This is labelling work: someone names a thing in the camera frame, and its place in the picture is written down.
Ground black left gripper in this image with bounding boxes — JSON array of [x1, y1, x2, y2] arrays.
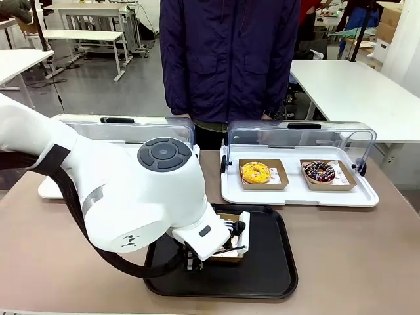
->
[[182, 247, 206, 272]]

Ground brown cardboard donut tray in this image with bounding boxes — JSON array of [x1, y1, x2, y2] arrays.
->
[[209, 211, 251, 266], [299, 159, 358, 192], [238, 158, 289, 191]]

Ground printed white paper liner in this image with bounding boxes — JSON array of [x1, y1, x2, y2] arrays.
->
[[333, 162, 350, 184], [268, 165, 284, 184], [238, 211, 251, 257]]

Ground black plastic serving tray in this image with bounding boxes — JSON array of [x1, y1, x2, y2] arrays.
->
[[143, 203, 299, 300]]

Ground yellow glazed donut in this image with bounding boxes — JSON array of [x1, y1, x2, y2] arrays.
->
[[241, 161, 272, 184]]

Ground chocolate colour-sprinkled donut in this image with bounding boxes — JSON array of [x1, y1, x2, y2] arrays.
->
[[303, 160, 336, 183]]

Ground white display case base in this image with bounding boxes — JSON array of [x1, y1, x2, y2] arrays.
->
[[220, 144, 380, 208]]

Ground dark trousers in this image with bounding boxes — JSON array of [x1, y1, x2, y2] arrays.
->
[[193, 126, 228, 150]]

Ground clear display case lid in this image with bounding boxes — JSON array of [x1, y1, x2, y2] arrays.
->
[[52, 113, 196, 155], [226, 119, 377, 175]]

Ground left clear-lid display case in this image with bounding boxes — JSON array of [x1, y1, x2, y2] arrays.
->
[[37, 113, 201, 200]]

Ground person in navy jacket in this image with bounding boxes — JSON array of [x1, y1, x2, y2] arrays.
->
[[159, 0, 301, 124]]

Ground large white table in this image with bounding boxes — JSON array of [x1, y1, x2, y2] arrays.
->
[[290, 58, 420, 144]]

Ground low white bench table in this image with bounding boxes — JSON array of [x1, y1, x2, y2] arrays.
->
[[42, 29, 125, 83]]

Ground black stand pole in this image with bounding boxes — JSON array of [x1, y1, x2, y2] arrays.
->
[[31, 0, 50, 53], [349, 0, 373, 63]]

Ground white storage box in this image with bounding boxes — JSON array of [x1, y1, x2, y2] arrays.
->
[[373, 37, 391, 63]]

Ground brown cardboard box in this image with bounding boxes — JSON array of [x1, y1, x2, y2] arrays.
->
[[377, 3, 404, 45]]

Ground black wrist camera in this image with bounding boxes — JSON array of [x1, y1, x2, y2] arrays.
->
[[224, 220, 246, 245]]

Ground white frame desk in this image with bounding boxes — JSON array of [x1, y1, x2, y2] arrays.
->
[[42, 3, 132, 63]]

